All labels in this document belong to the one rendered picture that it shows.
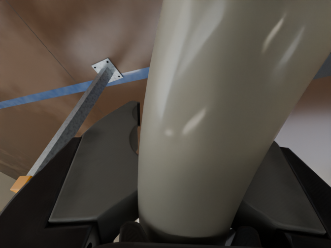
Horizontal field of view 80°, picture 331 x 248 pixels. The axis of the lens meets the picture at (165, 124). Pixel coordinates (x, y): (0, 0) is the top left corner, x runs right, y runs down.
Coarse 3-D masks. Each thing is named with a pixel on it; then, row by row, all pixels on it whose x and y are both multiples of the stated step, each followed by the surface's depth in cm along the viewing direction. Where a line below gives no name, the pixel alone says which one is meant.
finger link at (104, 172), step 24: (120, 120) 10; (96, 144) 8; (120, 144) 8; (72, 168) 7; (96, 168) 7; (120, 168) 7; (72, 192) 6; (96, 192) 6; (120, 192) 6; (72, 216) 5; (96, 216) 6; (120, 216) 6
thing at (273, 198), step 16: (272, 144) 9; (272, 160) 8; (256, 176) 7; (272, 176) 7; (288, 176) 7; (256, 192) 6; (272, 192) 6; (288, 192) 7; (240, 208) 6; (256, 208) 6; (272, 208) 6; (288, 208) 6; (304, 208) 6; (240, 224) 7; (256, 224) 6; (272, 224) 6; (288, 224) 6; (304, 224) 6; (320, 224) 6
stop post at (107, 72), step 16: (96, 64) 166; (112, 64) 162; (96, 80) 155; (112, 80) 175; (96, 96) 149; (80, 112) 135; (64, 128) 125; (48, 144) 121; (64, 144) 122; (48, 160) 112; (32, 176) 102; (16, 192) 104
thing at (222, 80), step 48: (192, 0) 3; (240, 0) 2; (288, 0) 2; (192, 48) 3; (240, 48) 3; (288, 48) 3; (192, 96) 3; (240, 96) 3; (288, 96) 3; (144, 144) 4; (192, 144) 3; (240, 144) 3; (144, 192) 5; (192, 192) 4; (240, 192) 4; (192, 240) 5
